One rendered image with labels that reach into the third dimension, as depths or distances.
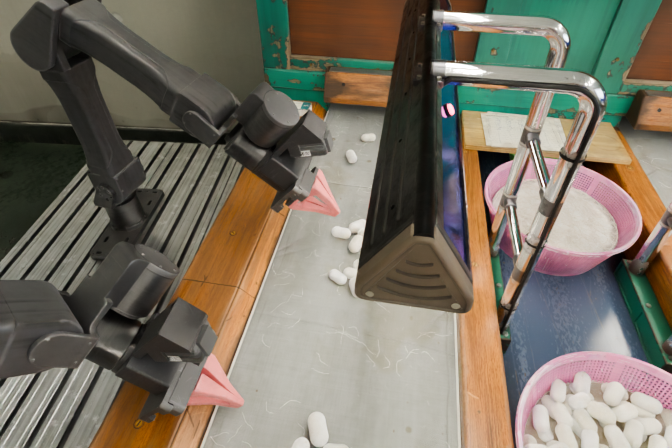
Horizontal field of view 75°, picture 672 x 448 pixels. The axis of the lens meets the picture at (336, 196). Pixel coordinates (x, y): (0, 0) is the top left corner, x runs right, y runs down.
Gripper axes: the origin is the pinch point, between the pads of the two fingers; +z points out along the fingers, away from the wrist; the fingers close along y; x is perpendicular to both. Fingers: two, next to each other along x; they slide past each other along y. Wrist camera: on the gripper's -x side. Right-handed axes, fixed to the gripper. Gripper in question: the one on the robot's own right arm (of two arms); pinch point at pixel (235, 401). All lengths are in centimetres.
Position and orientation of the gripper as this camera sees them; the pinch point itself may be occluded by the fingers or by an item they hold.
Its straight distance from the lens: 60.0
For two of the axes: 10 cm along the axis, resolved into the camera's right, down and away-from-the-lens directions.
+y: 1.7, -6.4, 7.5
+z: 7.6, 5.7, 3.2
